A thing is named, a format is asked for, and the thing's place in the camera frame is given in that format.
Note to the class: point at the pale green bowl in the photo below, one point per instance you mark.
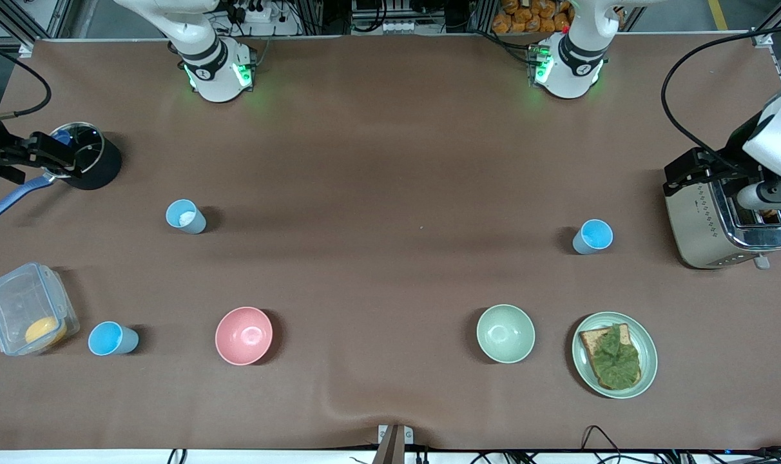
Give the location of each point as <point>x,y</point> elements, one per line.
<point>505,334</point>

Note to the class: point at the orange round food piece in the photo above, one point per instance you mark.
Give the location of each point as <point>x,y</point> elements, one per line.
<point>44,332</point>

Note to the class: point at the pale green plate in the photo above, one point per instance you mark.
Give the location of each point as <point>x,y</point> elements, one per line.
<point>648,361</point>

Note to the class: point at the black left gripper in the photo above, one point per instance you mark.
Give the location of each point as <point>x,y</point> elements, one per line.
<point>737,156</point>

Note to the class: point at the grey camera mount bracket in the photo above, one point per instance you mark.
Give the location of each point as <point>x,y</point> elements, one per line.
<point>394,444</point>

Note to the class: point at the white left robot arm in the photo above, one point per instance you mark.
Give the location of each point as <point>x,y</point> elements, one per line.
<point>574,61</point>

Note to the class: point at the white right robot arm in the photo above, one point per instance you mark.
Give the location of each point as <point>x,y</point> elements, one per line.
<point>210,58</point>

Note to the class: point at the aluminium frame profile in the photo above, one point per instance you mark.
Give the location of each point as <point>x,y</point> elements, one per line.
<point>36,19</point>
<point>774,22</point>

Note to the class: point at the bag of orange buns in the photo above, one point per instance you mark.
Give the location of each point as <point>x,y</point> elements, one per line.
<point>526,16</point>

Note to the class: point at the brown bread slice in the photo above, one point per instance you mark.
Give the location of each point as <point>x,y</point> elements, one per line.
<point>590,338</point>

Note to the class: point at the clear plastic food container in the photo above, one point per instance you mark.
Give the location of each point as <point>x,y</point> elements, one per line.
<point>17,299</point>

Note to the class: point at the green lettuce leaf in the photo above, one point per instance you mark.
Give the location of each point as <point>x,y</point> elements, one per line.
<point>616,357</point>

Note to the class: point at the silver toaster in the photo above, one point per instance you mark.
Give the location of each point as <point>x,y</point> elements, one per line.
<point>706,238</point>

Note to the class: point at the brown table cloth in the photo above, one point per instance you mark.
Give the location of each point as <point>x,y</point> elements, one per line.
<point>390,161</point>

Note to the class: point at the light blue cup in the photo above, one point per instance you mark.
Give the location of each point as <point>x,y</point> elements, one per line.
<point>198,225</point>
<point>107,338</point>
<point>593,233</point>

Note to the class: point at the brown toast slice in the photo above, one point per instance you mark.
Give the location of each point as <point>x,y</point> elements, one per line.
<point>771,215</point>

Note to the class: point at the white power strip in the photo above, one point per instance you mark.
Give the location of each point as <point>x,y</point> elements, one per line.
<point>258,14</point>
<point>397,28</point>

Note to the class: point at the white crumpled wad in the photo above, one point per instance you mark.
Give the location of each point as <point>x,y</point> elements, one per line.
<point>187,219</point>

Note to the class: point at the glass lid blue knob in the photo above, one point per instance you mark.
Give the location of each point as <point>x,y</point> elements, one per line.
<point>89,143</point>

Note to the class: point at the pink bowl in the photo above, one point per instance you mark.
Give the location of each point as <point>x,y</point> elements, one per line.
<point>243,335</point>

